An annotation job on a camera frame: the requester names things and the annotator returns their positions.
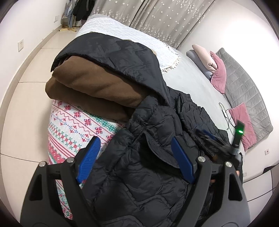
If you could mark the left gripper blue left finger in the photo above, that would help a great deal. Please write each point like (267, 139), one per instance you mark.
(86, 158)

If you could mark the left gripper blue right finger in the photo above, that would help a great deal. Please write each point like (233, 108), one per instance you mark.
(183, 160)

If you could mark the black quilted puffer jacket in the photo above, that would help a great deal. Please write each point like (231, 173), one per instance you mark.
(136, 181)

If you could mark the right hand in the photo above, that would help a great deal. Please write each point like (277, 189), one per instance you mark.
(215, 159)

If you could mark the black tracker with green light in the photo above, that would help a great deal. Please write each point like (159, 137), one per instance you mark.
(239, 131)

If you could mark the patterned knit blanket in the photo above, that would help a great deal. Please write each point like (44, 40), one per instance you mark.
(71, 128)

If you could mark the pink pillow near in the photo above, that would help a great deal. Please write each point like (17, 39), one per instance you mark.
(240, 113)

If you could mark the pink pillow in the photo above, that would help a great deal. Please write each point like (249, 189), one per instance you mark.
(240, 113)
(219, 78)

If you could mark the grey padded headboard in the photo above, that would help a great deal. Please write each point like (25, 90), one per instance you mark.
(240, 88)

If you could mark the pink pillow far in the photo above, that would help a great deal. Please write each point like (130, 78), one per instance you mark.
(219, 78)

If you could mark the white bed sheet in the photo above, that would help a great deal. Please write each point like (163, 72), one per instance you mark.
(188, 78)

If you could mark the beige pillow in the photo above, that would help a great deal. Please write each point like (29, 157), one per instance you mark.
(205, 58)

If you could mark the lavender grey pillow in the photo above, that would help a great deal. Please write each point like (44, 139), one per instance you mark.
(194, 57)

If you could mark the white quilted bedspread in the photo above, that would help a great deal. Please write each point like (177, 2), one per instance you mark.
(167, 57)

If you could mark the grey star curtain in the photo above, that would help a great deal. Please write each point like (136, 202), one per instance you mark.
(170, 21)

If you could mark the wall socket left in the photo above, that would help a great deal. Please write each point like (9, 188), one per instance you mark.
(20, 45)

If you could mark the wall switch far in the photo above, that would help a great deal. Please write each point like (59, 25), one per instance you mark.
(56, 18)

